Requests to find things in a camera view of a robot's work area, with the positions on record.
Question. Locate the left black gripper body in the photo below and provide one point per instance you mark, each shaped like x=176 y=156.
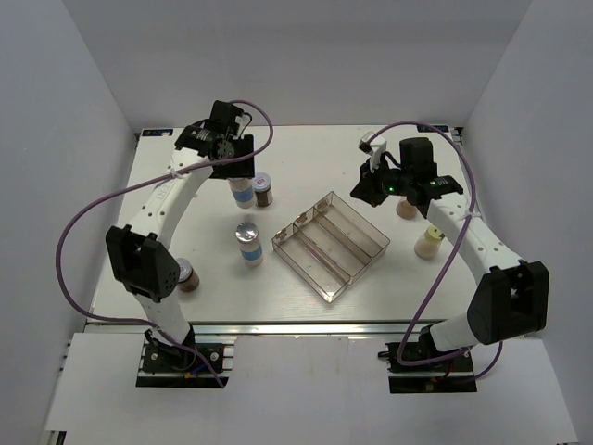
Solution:
x=238 y=169

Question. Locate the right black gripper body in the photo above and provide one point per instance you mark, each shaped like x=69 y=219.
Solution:
x=384 y=183

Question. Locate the blue label bottle silver cap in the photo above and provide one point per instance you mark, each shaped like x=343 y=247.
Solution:
x=243 y=192

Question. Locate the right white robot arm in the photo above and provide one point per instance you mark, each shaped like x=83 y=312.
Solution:
x=511 y=296

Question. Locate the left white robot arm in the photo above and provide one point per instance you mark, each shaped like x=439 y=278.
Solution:
x=139 y=251

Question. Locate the pink cap spice bottle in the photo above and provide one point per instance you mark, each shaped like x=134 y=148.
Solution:
x=405 y=210

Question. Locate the brown spice jar red label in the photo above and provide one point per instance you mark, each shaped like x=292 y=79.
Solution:
x=262 y=189

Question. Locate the clear plastic organizer tray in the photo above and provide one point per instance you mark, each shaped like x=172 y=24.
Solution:
x=330 y=246

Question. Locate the yellow cap spice bottle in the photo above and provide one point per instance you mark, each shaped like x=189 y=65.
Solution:
x=429 y=243

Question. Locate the brown spice jar near front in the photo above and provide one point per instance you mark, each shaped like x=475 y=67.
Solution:
x=188 y=280

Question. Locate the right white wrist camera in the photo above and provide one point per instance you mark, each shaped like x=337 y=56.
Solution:
x=375 y=147

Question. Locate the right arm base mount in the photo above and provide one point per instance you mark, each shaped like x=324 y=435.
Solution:
x=455 y=375

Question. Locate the aluminium table front rail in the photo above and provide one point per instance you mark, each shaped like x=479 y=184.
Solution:
x=267 y=329

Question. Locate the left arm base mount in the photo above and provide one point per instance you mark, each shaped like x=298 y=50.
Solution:
x=164 y=366

